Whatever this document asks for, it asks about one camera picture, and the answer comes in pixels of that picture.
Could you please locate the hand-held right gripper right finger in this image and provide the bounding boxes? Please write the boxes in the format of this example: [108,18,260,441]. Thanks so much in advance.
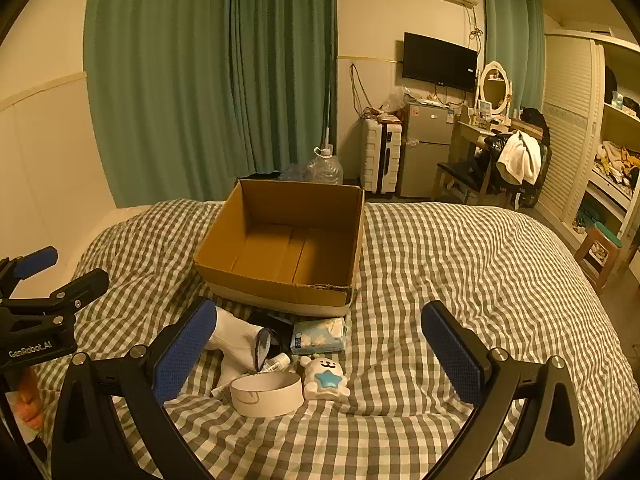
[420,301,598,480]

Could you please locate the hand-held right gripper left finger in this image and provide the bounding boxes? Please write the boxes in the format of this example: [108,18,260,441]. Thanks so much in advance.
[50,297,218,480]

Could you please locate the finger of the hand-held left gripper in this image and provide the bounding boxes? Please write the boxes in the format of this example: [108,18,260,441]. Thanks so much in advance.
[0,246,59,301]
[0,268,111,333]

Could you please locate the white sock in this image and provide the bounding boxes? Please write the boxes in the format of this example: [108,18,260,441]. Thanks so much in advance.
[206,307,266,397]

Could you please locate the small white bottle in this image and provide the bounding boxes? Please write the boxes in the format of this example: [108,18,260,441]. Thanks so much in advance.
[257,352,292,373]

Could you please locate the white cartoon gadget blue star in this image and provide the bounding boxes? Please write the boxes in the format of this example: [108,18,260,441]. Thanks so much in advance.
[299,355,351,402]

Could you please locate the blue white tissue pack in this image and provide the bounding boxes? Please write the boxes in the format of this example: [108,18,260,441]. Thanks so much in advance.
[291,317,347,356]

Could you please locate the brown cardboard box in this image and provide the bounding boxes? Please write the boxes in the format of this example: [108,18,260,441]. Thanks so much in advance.
[192,177,366,318]

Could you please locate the person's left hand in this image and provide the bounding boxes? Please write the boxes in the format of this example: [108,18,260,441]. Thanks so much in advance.
[9,366,47,431]

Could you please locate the grey white checked blanket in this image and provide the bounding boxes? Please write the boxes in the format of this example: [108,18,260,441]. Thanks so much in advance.
[30,199,621,480]

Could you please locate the wooden stool green cushion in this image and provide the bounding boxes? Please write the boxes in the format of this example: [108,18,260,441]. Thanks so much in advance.
[574,225,623,293]

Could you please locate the wooden chair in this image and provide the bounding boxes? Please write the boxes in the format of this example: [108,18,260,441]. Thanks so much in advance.
[432,132,551,208]

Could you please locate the silver small fridge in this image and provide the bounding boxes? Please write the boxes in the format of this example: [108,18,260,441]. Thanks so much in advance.
[398,102,456,198]

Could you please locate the white garment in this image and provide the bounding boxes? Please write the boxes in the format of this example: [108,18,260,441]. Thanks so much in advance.
[496,131,542,186]

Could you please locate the white ribbed suitcase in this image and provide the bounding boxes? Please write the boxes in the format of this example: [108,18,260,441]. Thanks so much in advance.
[361,117,403,195]

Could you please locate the wooden dressing table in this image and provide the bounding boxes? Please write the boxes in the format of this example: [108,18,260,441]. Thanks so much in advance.
[452,119,543,161]

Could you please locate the clear large water bottle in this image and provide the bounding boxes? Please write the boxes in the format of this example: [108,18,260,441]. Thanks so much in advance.
[306,146,345,186]

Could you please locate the wide green curtain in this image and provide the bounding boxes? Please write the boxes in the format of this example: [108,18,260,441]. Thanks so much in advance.
[84,0,338,209]

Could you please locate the black garment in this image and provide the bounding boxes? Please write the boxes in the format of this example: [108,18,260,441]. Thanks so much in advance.
[520,107,551,146]

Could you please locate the clear plastic bag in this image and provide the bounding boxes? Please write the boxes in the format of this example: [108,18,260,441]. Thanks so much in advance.
[382,87,416,116]

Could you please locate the white oval vanity mirror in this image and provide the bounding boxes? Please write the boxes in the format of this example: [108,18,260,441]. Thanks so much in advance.
[479,61,515,123]

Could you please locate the white open wardrobe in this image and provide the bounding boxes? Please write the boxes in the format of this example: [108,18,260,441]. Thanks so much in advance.
[537,30,640,241]

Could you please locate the narrow green curtain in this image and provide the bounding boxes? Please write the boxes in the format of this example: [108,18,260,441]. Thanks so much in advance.
[481,0,546,111]

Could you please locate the hanging wall cables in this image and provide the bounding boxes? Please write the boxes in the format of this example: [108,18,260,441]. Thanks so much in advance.
[350,62,373,116]

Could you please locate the black wall television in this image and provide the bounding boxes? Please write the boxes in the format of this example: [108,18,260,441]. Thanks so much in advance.
[402,32,478,93]

